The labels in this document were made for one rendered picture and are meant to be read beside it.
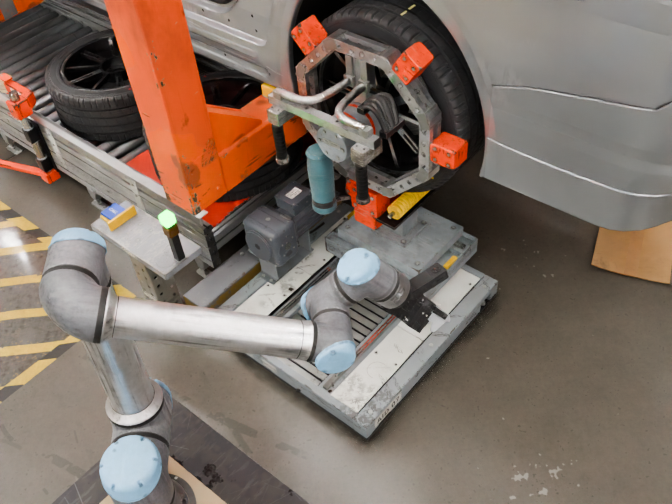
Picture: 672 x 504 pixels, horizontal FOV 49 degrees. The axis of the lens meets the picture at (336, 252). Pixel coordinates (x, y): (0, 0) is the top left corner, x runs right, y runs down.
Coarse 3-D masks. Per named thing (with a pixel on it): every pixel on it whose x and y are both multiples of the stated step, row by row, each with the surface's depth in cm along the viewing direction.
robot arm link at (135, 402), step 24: (72, 240) 154; (96, 240) 158; (48, 264) 151; (72, 264) 149; (96, 264) 154; (96, 360) 173; (120, 360) 174; (120, 384) 180; (144, 384) 186; (120, 408) 187; (144, 408) 189; (168, 408) 200; (120, 432) 190; (168, 432) 196
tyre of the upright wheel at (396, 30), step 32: (384, 0) 225; (416, 0) 224; (352, 32) 228; (384, 32) 219; (416, 32) 215; (448, 32) 219; (320, 64) 248; (448, 64) 216; (448, 96) 217; (448, 128) 225; (480, 128) 231; (416, 192) 255
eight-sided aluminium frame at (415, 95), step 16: (336, 32) 225; (320, 48) 229; (336, 48) 224; (352, 48) 219; (368, 48) 217; (384, 48) 217; (304, 64) 240; (384, 64) 214; (304, 80) 244; (400, 80) 214; (416, 80) 217; (416, 96) 215; (416, 112) 218; (432, 112) 217; (432, 128) 219; (352, 176) 258; (368, 176) 254; (384, 176) 253; (400, 176) 249; (416, 176) 234; (432, 176) 233; (384, 192) 251; (400, 192) 245
